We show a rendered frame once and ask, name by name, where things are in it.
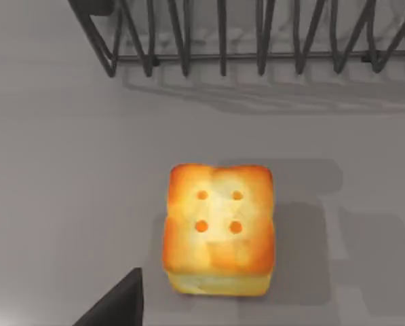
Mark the square golden bread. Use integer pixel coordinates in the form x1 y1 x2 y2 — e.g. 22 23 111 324
162 163 276 297

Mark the dark grey wire basket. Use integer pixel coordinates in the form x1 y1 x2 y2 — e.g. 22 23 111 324
67 0 405 78

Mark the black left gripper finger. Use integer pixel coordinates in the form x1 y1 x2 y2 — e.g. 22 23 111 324
71 267 144 326

